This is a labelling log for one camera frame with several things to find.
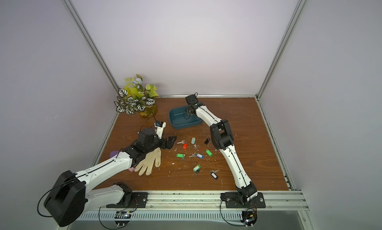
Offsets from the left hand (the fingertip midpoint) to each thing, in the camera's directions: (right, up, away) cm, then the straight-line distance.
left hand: (171, 135), depth 83 cm
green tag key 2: (+5, -14, +6) cm, 16 cm away
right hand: (+12, +17, +26) cm, 33 cm away
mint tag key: (+12, -6, +11) cm, 18 cm away
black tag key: (+22, -6, +11) cm, 25 cm away
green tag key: (+22, -12, +6) cm, 26 cm away
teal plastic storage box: (+2, +7, +24) cm, 25 cm away
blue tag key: (+15, -13, +6) cm, 21 cm away
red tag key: (+7, -8, +9) cm, 14 cm away
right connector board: (+40, -38, -13) cm, 57 cm away
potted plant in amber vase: (-24, +22, +4) cm, 32 cm away
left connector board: (-23, -40, -11) cm, 47 cm away
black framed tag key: (+24, -22, -2) cm, 32 cm away
